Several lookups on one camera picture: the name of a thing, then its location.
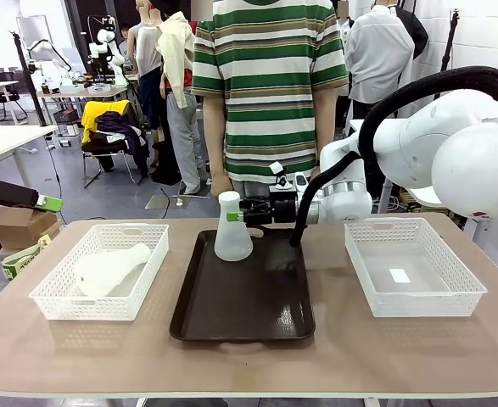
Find person's right forearm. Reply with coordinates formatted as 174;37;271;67
201;95;227;177

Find mannequin with cream jacket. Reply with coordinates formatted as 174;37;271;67
154;0;210;196

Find black office chair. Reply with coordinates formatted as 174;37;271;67
0;70;27;125

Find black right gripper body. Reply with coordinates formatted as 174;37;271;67
269;189;299;226

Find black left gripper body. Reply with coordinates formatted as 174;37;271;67
0;176;40;209

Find white side table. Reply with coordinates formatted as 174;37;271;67
0;123;59;204

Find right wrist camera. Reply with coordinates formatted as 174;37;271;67
268;160;299;192

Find black light stand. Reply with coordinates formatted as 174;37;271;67
438;7;462;74

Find dark purple garment pile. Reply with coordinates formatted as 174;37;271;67
94;110;151;178

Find person's right hand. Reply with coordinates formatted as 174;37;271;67
210;172;235;199

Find green and white carton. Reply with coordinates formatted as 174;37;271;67
1;234;53;282

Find background workbench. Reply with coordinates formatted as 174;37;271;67
35;81;131;112

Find yellow garment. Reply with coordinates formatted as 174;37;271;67
81;100;131;145

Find white paper label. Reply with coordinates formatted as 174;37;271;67
389;267;412;285

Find black tripod pole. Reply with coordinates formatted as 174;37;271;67
9;30;47;126

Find black metal chair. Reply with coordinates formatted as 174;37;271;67
81;138;144;190

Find frosted white conical flask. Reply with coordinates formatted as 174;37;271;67
73;243;152;297
213;190;255;263

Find brown cardboard box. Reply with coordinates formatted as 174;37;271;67
0;205;64;251

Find mannequin with white shirt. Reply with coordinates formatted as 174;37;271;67
342;3;415;106

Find mannequin with white tank top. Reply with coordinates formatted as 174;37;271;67
126;0;165;143

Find grey mannequin floor plate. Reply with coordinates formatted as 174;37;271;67
144;193;212;211

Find whiteboard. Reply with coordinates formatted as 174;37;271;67
15;14;55;62

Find red and black toolbox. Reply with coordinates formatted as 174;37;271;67
52;107;82;137

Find black right arm cable sleeve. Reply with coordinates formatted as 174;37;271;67
289;65;498;248

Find person in green striped shirt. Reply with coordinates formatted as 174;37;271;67
190;0;351;198

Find white perforated plastic basket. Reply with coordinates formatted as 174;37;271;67
28;223;170;321
343;217;488;318

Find dark brown plastic tray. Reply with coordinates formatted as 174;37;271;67
169;223;316;343

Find person's left forearm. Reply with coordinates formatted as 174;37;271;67
314;86;339;170

